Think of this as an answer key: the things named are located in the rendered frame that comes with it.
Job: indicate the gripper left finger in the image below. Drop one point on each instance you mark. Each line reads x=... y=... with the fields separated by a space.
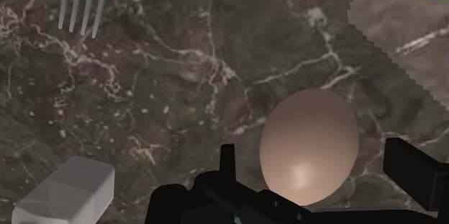
x=227 y=167

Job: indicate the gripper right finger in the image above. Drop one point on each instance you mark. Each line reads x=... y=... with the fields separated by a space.
x=414 y=174

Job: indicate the brown egg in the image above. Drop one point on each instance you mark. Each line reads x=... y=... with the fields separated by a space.
x=308 y=146

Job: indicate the clear rectangular glass block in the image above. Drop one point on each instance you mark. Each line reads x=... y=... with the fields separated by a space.
x=66 y=195

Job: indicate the silver fork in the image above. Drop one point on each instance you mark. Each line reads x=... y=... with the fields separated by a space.
x=84 y=2

